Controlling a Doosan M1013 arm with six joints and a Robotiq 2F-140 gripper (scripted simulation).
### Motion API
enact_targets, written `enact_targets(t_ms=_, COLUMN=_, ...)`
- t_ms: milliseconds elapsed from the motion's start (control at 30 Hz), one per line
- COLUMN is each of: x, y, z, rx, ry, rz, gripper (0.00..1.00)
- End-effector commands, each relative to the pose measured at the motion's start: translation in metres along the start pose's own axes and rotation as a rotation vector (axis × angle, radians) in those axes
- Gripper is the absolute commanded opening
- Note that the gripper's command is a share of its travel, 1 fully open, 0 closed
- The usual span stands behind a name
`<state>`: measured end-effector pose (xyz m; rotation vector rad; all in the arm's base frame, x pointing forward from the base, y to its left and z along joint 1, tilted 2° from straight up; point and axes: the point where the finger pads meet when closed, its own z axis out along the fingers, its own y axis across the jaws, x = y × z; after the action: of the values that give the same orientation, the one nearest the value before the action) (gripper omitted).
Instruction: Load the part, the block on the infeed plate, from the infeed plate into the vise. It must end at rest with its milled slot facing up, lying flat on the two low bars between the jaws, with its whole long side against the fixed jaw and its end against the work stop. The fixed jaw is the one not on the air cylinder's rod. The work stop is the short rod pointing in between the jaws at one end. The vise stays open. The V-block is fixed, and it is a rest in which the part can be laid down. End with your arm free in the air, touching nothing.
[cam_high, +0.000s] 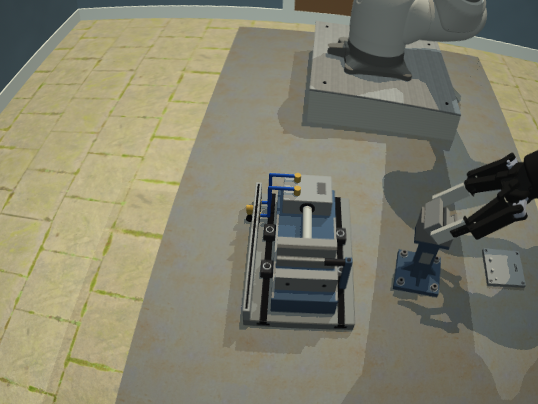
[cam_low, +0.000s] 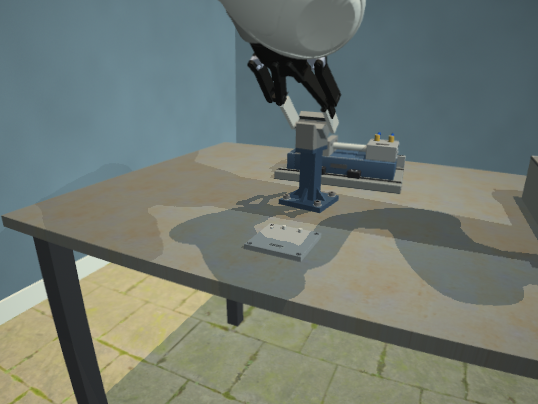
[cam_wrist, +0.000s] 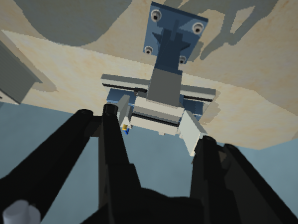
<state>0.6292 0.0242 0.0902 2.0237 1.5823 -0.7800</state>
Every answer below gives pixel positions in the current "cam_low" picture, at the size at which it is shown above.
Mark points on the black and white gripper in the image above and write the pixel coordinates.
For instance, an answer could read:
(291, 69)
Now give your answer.
(282, 66)

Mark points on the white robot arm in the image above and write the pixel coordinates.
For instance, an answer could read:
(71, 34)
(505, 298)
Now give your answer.
(300, 29)

